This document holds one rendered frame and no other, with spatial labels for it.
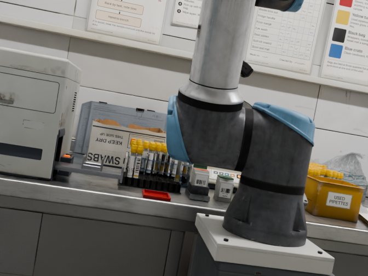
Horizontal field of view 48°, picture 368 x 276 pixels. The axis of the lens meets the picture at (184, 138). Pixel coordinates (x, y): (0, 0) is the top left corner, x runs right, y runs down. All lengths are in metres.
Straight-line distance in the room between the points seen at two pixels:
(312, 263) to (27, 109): 0.72
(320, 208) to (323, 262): 0.52
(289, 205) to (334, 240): 0.45
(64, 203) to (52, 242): 0.76
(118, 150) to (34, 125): 0.36
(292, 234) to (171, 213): 0.38
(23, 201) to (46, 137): 0.16
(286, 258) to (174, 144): 0.26
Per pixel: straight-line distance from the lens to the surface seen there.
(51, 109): 1.04
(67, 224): 1.75
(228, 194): 1.14
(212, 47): 0.67
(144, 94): 1.67
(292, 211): 0.73
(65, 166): 1.06
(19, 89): 1.06
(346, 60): 1.90
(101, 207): 1.02
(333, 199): 1.24
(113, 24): 1.69
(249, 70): 1.12
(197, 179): 1.11
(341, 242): 1.21
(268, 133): 0.71
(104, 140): 1.33
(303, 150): 0.73
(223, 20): 0.67
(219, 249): 0.66
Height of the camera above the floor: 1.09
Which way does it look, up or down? 3 degrees down
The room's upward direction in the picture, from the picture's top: 10 degrees clockwise
